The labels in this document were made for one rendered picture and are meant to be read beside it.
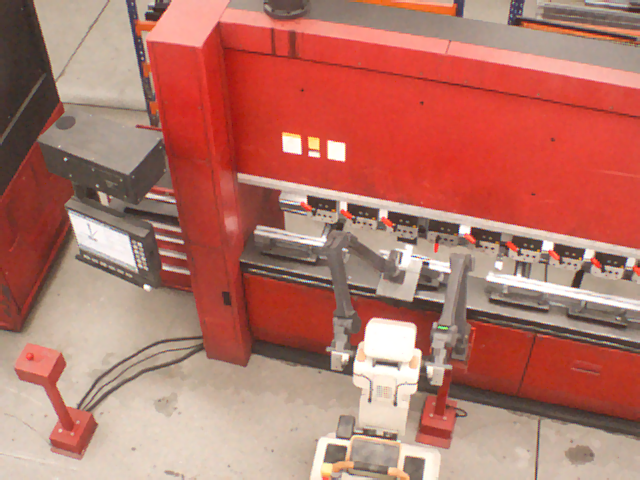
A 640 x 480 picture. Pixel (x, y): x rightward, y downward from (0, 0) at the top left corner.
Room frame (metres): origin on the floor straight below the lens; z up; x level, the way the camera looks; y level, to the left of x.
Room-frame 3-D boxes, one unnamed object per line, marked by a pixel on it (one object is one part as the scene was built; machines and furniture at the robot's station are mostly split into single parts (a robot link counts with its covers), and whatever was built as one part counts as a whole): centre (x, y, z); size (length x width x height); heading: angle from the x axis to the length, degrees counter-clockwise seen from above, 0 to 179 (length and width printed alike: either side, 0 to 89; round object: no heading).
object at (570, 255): (2.65, -1.17, 1.26); 0.15 x 0.09 x 0.17; 73
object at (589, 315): (2.53, -1.37, 0.89); 0.30 x 0.05 x 0.03; 73
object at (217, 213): (3.32, 0.46, 1.15); 0.85 x 0.25 x 2.30; 163
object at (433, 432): (2.44, -0.63, 0.06); 0.25 x 0.20 x 0.12; 163
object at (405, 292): (2.73, -0.39, 1.00); 0.26 x 0.18 x 0.01; 163
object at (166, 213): (2.98, 0.89, 1.18); 0.40 x 0.24 x 0.07; 73
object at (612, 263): (2.59, -1.36, 1.26); 0.15 x 0.09 x 0.17; 73
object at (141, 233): (2.64, 0.93, 1.42); 0.45 x 0.12 x 0.36; 62
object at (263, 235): (3.03, 0.10, 0.92); 0.50 x 0.06 x 0.10; 73
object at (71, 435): (2.41, 1.43, 0.41); 0.25 x 0.20 x 0.83; 163
